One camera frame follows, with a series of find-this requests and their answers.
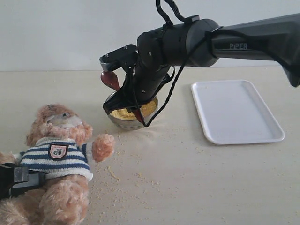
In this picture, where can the steel bowl of millet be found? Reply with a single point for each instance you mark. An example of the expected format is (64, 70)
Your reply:
(127, 120)

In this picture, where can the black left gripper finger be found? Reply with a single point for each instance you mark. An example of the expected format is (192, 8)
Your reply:
(16, 180)

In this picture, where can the plush teddy bear striped shirt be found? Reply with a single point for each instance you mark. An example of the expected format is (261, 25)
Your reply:
(59, 146)

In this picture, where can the white plastic tray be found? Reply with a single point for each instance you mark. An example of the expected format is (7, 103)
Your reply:
(232, 112)

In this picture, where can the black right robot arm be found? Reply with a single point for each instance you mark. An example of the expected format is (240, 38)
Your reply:
(200, 44)

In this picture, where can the dark red wooden spoon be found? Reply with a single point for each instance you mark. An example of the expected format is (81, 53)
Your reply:
(110, 80)

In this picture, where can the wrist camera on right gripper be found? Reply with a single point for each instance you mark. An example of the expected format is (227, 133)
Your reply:
(121, 58)

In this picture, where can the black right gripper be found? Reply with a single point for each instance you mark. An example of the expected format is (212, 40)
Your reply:
(139, 87)

